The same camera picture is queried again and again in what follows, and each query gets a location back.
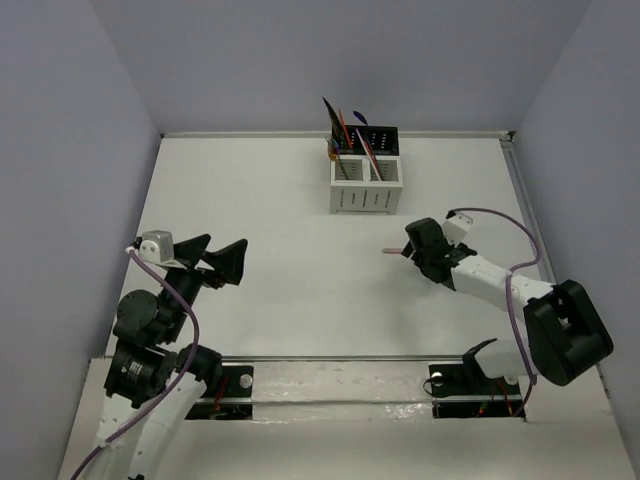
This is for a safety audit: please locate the iridescent fork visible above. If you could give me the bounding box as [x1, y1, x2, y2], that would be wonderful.
[332, 143, 350, 181]

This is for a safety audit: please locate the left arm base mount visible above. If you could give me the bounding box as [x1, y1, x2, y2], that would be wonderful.
[186, 363, 254, 421]

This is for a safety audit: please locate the blue spoon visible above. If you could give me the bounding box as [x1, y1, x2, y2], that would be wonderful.
[353, 110, 369, 126]

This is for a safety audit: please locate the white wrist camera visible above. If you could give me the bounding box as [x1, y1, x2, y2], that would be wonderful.
[125, 230, 186, 269]
[441, 211, 473, 244]

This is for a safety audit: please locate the white utensil caddy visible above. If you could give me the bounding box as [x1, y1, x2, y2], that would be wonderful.
[329, 155, 403, 215]

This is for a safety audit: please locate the black knife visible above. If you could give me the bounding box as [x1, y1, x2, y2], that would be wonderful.
[322, 97, 346, 149]

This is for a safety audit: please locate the black utensil caddy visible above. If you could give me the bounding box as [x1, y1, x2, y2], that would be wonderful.
[330, 125, 400, 156]

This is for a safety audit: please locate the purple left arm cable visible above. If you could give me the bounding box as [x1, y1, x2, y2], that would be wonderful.
[69, 249, 201, 480]

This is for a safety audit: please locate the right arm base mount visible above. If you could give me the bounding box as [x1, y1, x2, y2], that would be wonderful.
[423, 363, 523, 419]

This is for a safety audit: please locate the orange white chopstick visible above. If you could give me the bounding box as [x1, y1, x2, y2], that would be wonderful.
[353, 130, 385, 179]

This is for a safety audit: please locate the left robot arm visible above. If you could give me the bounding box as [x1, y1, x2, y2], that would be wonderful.
[73, 230, 254, 479]

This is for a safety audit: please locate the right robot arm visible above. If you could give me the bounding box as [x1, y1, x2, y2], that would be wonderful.
[402, 214, 614, 392]

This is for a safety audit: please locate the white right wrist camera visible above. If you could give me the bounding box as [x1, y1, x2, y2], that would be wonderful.
[441, 211, 473, 244]

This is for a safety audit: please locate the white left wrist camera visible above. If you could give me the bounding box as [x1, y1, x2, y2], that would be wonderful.
[125, 230, 186, 269]

